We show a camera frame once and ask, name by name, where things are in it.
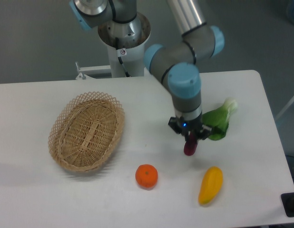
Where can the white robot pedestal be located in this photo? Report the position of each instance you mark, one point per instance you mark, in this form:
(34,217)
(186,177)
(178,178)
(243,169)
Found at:
(125,44)

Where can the white metal base frame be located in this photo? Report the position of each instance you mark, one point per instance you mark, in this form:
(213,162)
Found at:
(97,72)

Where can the orange tangerine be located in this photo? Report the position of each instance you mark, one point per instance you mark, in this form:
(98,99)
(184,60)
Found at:
(146,176)

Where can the white frame at right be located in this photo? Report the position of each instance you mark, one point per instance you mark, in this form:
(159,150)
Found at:
(284,109)

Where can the black device at edge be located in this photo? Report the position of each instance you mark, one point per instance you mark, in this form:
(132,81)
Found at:
(288,203)

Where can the woven wicker basket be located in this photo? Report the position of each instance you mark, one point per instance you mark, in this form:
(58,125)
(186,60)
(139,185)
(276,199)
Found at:
(86,132)

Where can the purple sweet potato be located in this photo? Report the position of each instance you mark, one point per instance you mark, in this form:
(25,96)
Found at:
(190,145)

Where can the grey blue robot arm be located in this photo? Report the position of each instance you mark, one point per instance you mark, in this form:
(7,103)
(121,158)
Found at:
(175,68)

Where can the yellow mango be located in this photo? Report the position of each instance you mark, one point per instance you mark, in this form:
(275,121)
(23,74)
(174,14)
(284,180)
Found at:
(211,185)

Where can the green bok choy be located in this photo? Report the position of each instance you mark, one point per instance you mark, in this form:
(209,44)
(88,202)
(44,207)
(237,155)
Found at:
(218,119)

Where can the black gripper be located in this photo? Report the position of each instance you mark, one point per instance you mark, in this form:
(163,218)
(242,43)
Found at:
(183,127)

